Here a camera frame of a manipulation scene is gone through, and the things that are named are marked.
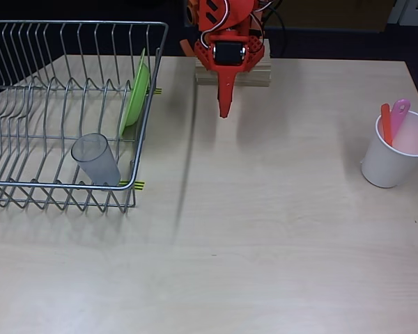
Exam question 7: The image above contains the green plastic plate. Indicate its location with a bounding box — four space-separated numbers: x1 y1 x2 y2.
118 47 150 136

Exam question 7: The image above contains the translucent plastic tumbler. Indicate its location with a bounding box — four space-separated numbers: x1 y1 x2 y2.
70 132 121 185

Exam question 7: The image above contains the orange plastic knife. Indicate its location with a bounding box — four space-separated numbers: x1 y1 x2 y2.
380 103 394 146

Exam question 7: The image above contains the pink plastic fork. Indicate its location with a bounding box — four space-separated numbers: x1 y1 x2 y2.
389 98 412 140

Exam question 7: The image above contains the plywood base block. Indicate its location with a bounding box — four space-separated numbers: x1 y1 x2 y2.
194 38 272 87

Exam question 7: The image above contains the orange table clamp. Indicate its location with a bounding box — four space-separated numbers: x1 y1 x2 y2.
180 0 200 58

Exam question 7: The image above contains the brown panel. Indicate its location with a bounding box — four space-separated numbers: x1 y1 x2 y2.
264 0 396 34

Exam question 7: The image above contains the white paper cup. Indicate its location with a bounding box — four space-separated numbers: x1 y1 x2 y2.
361 110 418 189

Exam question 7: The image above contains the white red servo cable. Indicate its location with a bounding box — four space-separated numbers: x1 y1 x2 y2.
200 0 233 49

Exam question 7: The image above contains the black power cable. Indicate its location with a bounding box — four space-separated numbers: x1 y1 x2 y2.
263 0 287 58

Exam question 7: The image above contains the metal wire dish rack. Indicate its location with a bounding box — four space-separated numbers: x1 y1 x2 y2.
0 19 170 214

